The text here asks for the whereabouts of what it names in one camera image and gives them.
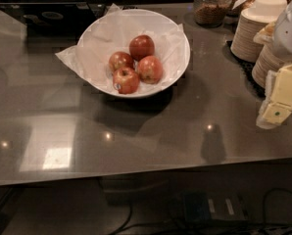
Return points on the red yellow apple at right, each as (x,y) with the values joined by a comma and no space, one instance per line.
(150,70)

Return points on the white paper liner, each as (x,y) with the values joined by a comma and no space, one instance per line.
(97,49)

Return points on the rear stack of paper plates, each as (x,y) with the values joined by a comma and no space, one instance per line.
(251,21)

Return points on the dark box under table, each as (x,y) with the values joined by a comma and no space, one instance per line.
(218,208)

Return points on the front stack of paper plates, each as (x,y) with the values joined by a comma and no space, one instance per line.
(266,62)

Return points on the glass jar with granola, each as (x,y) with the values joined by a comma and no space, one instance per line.
(210,13)

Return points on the black induction cooktop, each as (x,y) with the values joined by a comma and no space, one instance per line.
(55,18)

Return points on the stack of paper plates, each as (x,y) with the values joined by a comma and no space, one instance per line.
(266,62)
(251,21)

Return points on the white bowl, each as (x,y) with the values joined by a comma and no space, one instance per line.
(172,72)

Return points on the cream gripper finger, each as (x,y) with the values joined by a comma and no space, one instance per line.
(277,106)
(265,35)

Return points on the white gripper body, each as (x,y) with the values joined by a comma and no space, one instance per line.
(289,33)

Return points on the black mat under plates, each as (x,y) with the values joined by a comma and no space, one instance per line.
(247,68)

